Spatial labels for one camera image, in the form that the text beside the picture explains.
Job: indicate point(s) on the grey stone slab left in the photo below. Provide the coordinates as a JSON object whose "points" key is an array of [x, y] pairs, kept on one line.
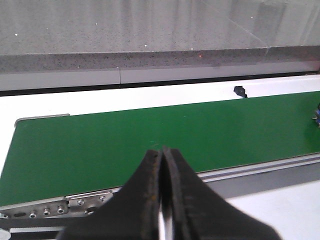
{"points": [[51, 35]]}

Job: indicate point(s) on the conveyor end bracket with screws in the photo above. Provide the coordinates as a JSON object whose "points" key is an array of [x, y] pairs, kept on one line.
{"points": [[70, 206]]}

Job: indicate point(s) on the grey stone slab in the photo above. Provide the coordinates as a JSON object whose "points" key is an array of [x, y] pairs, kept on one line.
{"points": [[288, 26], [51, 35]]}

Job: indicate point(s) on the green conveyor belt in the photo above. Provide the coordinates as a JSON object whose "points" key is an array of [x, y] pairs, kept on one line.
{"points": [[60, 156]]}

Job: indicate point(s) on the black timing belt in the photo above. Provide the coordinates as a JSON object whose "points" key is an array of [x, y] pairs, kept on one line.
{"points": [[39, 228]]}

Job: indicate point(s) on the white base panel under slabs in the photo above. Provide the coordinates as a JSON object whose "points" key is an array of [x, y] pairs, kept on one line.
{"points": [[132, 75]]}

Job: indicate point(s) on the aluminium conveyor side rail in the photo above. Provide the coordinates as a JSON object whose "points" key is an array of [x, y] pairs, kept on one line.
{"points": [[253, 178]]}

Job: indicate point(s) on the silver timing pulley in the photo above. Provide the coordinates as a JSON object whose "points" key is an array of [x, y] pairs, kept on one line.
{"points": [[5, 234]]}

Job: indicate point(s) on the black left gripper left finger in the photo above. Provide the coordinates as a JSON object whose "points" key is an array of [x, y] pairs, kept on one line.
{"points": [[131, 214]]}

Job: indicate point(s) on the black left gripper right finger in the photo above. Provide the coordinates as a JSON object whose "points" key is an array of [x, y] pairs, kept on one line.
{"points": [[198, 212]]}

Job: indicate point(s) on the grey stone slab right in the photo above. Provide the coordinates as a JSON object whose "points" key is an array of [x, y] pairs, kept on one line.
{"points": [[288, 26]]}

